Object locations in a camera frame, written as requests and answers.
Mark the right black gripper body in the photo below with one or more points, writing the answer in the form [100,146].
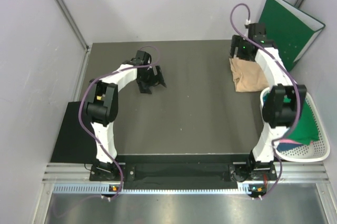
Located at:
[243,50]

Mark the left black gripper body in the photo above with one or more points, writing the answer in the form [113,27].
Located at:
[148,77]

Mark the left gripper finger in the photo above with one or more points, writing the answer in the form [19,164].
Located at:
[159,78]
[144,88]

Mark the beige t shirt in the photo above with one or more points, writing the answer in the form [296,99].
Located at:
[247,76]

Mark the green ring binder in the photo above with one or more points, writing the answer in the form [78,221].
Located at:
[292,29]

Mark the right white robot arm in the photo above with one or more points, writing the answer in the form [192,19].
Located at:
[280,112]

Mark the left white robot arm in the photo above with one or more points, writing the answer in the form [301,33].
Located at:
[101,107]

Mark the green t shirt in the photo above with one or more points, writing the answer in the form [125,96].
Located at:
[306,131]

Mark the blue pink t shirt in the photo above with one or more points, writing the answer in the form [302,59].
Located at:
[286,145]

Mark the white perforated laundry basket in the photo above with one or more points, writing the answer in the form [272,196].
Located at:
[316,151]

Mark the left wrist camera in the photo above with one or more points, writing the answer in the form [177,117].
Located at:
[143,57]

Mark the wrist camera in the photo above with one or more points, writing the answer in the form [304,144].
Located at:
[256,31]
[143,57]

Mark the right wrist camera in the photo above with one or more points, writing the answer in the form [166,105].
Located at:
[256,31]

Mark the slotted grey cable duct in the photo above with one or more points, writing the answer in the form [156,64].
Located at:
[112,188]

